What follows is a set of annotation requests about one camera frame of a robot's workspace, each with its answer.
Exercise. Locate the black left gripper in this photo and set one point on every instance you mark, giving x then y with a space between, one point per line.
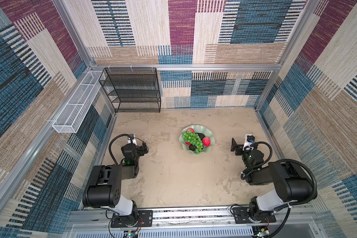
140 150

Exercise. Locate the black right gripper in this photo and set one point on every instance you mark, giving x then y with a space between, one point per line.
239 148

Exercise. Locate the dark avocado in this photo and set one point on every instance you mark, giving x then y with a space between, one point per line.
192 147
201 136

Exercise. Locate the green fake grape bunch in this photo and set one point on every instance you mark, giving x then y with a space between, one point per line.
194 139

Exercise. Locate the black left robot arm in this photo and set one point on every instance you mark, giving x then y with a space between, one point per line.
104 186

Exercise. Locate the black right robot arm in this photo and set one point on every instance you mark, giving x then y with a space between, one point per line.
294 183

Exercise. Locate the light green wavy fruit bowl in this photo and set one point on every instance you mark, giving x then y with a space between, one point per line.
198 129

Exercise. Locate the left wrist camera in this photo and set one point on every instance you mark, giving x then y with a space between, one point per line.
132 139

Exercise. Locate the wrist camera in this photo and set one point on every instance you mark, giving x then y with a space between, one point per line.
132 139
249 142

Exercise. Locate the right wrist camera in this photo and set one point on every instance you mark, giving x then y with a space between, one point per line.
249 142

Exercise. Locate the black wire mesh shelf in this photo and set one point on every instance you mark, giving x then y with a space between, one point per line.
132 89

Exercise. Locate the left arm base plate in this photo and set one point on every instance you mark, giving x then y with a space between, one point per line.
141 218

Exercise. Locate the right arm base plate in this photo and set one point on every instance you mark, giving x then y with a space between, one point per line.
243 215

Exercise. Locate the white wire mesh basket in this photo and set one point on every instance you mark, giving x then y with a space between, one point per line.
75 110

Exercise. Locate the aluminium front rail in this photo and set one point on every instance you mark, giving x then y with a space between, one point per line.
173 222

